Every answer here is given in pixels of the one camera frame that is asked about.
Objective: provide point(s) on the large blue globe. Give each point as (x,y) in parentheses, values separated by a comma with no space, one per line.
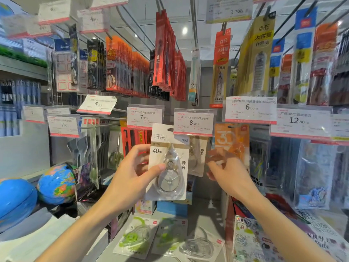
(15,201)

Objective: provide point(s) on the large yellow refill packet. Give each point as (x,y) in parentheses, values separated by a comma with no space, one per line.
(257,57)

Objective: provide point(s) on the row of orange packets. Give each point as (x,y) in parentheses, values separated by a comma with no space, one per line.
(122,68)

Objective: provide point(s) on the tall blue yellow pen packet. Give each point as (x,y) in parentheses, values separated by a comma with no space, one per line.
(302,57)

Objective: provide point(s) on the row of black yellow packets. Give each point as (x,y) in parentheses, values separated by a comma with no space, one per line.
(95,65)

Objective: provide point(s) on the row of blue packets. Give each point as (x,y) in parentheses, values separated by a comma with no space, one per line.
(283,163)

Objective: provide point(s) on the orange refill packet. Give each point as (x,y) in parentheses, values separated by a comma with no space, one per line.
(221,68)

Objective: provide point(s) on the blue box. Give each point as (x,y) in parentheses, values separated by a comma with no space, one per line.
(171,208)

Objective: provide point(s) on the small colourful globe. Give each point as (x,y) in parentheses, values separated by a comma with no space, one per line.
(56,184)

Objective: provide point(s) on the colourful sticker book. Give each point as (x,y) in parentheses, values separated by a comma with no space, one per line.
(253,242)

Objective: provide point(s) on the red black packet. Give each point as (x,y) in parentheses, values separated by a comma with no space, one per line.
(133,139)

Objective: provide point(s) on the dark grey packet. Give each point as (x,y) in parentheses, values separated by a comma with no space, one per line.
(259,158)

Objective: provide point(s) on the row of clear packets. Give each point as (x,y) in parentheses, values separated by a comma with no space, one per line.
(87,155)

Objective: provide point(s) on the white price tag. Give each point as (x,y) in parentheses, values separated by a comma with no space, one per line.
(340,128)
(250,110)
(63,125)
(97,104)
(27,27)
(54,12)
(300,121)
(33,114)
(194,122)
(229,9)
(144,117)
(57,111)
(93,21)
(109,2)

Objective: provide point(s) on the person's left hand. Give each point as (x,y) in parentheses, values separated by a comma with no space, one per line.
(125,185)

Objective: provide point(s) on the red label sticker packet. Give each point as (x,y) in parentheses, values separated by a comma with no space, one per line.
(65,70)

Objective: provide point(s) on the person's left forearm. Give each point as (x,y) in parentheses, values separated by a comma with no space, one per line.
(84,231)

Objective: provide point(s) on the green correction tape packet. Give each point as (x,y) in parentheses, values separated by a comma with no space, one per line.
(169,236)
(135,237)

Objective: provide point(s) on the person's right forearm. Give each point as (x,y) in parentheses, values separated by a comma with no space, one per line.
(278,226)

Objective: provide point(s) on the scissors packet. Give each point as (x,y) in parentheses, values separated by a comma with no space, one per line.
(116,152)

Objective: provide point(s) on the small orange pen packet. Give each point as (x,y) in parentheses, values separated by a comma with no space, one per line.
(285,79)

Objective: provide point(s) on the person's right hand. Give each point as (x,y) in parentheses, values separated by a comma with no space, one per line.
(231,174)

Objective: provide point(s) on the clear cartoon print packet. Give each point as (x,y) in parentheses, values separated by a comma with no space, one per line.
(316,177)

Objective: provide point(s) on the row of pens on shelf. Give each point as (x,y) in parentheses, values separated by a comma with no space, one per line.
(19,92)

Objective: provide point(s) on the row of short red packets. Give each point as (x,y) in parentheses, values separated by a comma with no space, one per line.
(180,76)

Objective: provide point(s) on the ceiling lamp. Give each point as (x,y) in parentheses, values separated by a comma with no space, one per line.
(184,30)

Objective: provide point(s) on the dark pen packet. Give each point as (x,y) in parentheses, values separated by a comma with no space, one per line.
(340,76)

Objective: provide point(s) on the beige correction tape packet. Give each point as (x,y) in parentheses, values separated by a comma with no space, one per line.
(198,155)

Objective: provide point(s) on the stack of white paper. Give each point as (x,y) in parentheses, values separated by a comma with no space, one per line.
(27,242)

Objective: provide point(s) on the clear correction tape packet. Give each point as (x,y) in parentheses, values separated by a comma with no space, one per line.
(197,246)

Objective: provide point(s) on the person's left thumb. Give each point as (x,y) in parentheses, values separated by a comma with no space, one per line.
(156,171)

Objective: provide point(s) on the small yellow refill packet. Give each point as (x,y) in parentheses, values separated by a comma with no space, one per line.
(232,81)

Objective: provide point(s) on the light blue pen packet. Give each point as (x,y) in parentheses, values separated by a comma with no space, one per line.
(194,76)

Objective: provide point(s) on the row of tall red packets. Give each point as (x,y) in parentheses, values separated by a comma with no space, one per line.
(163,51)

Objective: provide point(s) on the large orange pen packet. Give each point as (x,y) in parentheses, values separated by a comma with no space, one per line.
(321,65)

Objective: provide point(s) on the row of black pen packets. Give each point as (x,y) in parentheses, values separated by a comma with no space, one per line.
(156,91)

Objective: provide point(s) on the white pink box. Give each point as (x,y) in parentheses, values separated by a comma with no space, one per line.
(146,207)

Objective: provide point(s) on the white correction tape packet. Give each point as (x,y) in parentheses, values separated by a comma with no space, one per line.
(170,150)

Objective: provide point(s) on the person's right fingers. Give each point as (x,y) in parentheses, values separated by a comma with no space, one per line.
(219,163)

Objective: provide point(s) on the short blue yellow pen packet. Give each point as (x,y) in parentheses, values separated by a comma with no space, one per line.
(275,65)

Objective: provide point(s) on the orange correction tape packet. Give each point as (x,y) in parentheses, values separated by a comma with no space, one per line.
(231,136)

